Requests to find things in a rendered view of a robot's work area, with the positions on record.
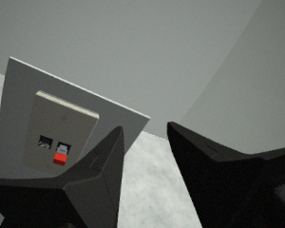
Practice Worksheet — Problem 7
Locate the grey flat panel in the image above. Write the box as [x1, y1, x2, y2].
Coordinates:
[0, 57, 150, 180]

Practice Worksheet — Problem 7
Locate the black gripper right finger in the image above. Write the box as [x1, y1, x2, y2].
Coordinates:
[166, 122, 285, 228]

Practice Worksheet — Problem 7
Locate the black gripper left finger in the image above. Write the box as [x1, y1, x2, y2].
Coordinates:
[0, 126, 124, 228]

